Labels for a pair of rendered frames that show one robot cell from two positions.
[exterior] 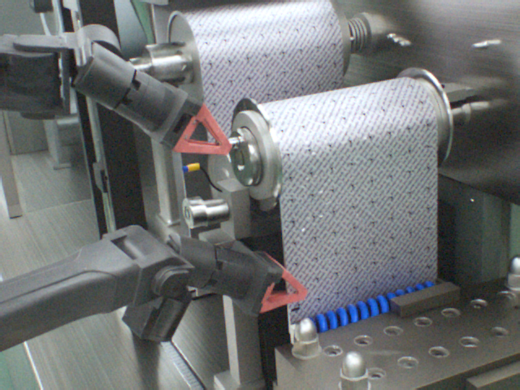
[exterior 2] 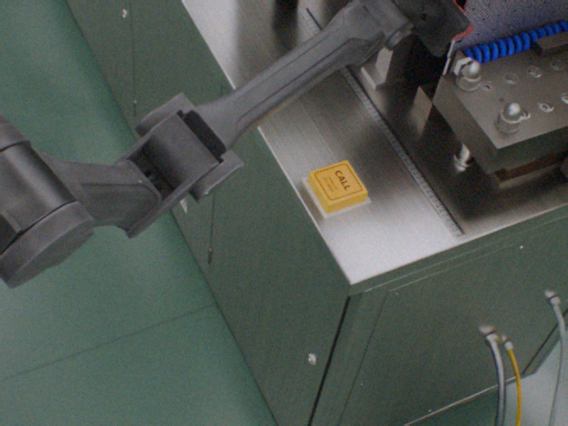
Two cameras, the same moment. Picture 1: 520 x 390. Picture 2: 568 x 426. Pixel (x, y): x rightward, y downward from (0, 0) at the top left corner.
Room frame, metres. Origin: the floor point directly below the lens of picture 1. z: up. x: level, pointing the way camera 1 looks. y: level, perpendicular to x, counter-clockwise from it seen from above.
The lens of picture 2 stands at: (-0.16, 0.39, 2.01)
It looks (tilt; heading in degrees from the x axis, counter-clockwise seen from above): 53 degrees down; 350
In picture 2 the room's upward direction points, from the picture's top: 10 degrees clockwise
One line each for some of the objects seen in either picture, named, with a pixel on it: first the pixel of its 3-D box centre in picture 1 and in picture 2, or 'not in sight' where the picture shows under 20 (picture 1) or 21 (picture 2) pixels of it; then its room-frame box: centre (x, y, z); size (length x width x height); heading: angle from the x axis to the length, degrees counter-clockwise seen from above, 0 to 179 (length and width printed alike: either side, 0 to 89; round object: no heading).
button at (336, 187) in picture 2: not in sight; (336, 186); (0.71, 0.16, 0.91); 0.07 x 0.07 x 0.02; 24
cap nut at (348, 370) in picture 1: (353, 370); (511, 114); (0.75, -0.08, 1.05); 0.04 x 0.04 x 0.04
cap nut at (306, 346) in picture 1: (305, 335); (471, 73); (0.83, -0.03, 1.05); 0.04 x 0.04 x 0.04
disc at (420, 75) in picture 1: (418, 120); not in sight; (1.05, -0.22, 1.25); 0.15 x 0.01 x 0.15; 24
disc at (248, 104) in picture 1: (255, 154); not in sight; (0.95, 0.01, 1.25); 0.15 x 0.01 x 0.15; 24
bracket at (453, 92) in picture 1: (445, 91); not in sight; (1.07, -0.26, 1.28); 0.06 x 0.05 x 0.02; 114
